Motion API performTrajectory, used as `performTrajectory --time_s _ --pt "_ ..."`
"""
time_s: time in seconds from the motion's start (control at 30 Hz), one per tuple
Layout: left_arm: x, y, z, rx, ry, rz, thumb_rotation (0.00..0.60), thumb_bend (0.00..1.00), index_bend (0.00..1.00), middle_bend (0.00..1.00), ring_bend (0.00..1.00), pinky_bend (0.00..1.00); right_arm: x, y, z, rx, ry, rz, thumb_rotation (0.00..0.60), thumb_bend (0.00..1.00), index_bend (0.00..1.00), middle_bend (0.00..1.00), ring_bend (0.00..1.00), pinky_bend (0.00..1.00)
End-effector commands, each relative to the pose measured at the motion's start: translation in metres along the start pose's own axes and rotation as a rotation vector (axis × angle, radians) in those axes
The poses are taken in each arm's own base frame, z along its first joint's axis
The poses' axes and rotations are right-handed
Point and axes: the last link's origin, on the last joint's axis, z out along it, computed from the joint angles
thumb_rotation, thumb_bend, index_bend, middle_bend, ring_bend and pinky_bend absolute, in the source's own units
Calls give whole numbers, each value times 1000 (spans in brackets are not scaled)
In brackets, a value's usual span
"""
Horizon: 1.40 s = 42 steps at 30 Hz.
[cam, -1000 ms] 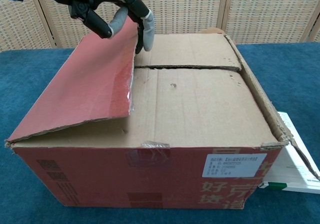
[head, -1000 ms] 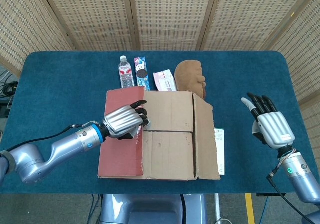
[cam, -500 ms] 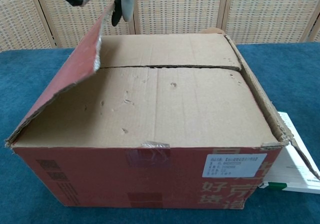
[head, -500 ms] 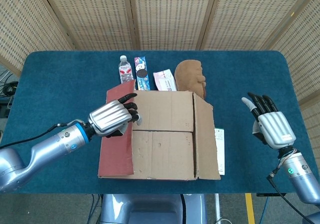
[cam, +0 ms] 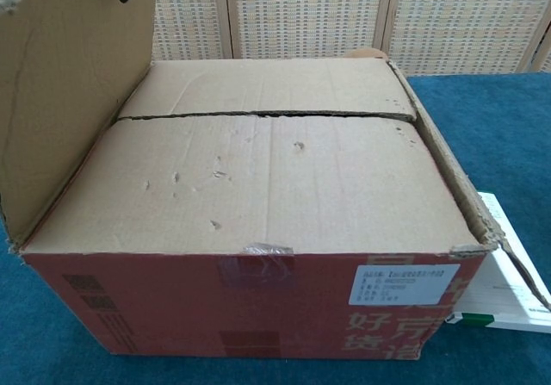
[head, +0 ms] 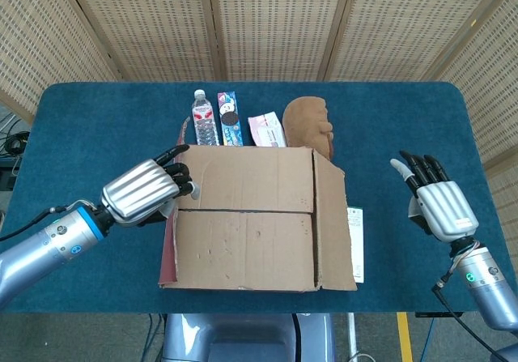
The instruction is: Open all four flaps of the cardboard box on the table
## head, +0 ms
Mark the black bracket under table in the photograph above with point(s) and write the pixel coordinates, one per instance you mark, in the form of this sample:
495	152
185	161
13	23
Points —
439	314

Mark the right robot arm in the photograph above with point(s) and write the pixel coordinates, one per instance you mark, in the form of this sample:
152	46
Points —
485	289

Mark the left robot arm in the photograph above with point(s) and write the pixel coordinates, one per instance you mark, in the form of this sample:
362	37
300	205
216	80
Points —
40	252

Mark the blue cookie box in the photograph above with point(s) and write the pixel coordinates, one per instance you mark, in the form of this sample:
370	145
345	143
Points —
230	121

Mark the pink snack packet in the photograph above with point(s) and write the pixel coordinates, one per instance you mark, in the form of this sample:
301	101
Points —
265	129

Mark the clear plastic water bottle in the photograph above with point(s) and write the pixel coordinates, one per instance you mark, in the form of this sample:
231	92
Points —
203	119

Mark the white table leg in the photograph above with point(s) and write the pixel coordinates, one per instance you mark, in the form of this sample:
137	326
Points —
351	333

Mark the blue table mat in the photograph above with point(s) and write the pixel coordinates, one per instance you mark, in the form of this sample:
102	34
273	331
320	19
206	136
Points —
101	127

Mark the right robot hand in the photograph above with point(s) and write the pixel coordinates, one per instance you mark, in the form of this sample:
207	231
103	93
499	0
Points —
449	208

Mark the woven bamboo folding screen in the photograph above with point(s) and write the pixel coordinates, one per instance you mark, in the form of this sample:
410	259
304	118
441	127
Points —
275	26

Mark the cardboard box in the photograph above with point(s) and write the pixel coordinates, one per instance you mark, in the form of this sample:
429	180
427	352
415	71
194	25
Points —
243	248

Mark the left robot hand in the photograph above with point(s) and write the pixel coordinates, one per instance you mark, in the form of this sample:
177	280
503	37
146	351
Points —
137	188

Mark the brown plush toy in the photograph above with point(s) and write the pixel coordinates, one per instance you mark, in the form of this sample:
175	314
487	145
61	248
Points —
307	119

